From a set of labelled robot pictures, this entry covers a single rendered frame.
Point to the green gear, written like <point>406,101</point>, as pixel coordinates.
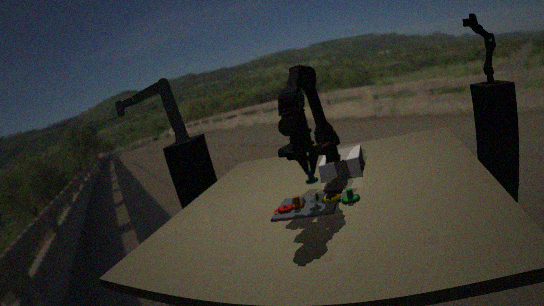
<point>350,198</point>

